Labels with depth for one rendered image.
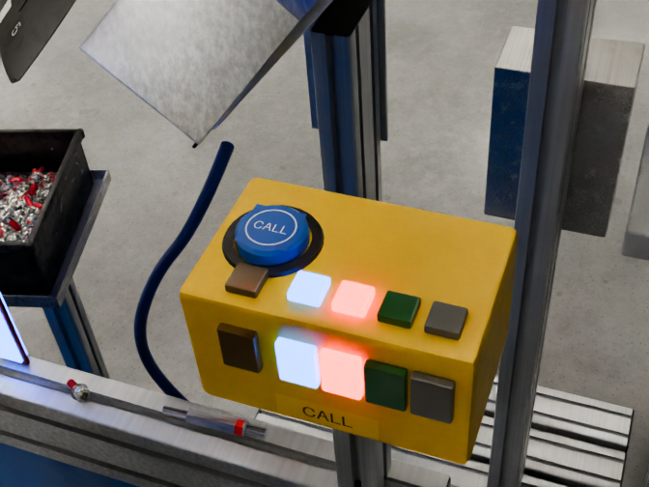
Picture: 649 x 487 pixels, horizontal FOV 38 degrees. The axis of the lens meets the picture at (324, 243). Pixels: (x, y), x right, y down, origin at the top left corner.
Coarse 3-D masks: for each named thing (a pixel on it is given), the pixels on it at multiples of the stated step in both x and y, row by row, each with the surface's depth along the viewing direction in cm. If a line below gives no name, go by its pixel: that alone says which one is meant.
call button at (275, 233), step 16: (256, 208) 51; (272, 208) 51; (288, 208) 51; (240, 224) 50; (256, 224) 50; (272, 224) 50; (288, 224) 50; (304, 224) 50; (240, 240) 49; (256, 240) 49; (272, 240) 49; (288, 240) 49; (304, 240) 49; (256, 256) 49; (272, 256) 49; (288, 256) 49
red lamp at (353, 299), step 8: (344, 280) 47; (344, 288) 47; (352, 288) 47; (360, 288) 47; (368, 288) 47; (336, 296) 47; (344, 296) 47; (352, 296) 47; (360, 296) 46; (368, 296) 46; (336, 304) 46; (344, 304) 46; (352, 304) 46; (360, 304) 46; (368, 304) 46; (344, 312) 46; (352, 312) 46; (360, 312) 46
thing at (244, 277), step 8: (240, 264) 49; (232, 272) 48; (240, 272) 48; (248, 272) 48; (256, 272) 48; (264, 272) 48; (232, 280) 48; (240, 280) 48; (248, 280) 48; (256, 280) 48; (264, 280) 48; (232, 288) 48; (240, 288) 47; (248, 288) 47; (256, 288) 47; (248, 296) 48; (256, 296) 47
